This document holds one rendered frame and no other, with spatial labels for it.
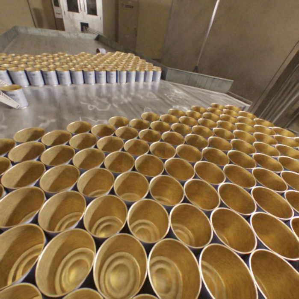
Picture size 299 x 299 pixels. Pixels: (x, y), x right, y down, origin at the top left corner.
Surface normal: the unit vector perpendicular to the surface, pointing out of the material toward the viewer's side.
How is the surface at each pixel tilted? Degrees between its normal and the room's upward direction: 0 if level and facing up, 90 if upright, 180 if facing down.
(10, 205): 89
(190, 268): 91
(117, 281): 2
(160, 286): 2
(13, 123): 0
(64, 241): 88
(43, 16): 90
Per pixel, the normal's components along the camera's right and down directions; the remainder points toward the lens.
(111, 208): -0.11, 0.61
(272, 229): -0.87, 0.23
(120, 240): 0.11, 0.62
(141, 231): 0.10, -0.78
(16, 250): 0.85, 0.39
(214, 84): -0.32, 0.58
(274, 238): -0.97, 0.07
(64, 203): 0.56, 0.55
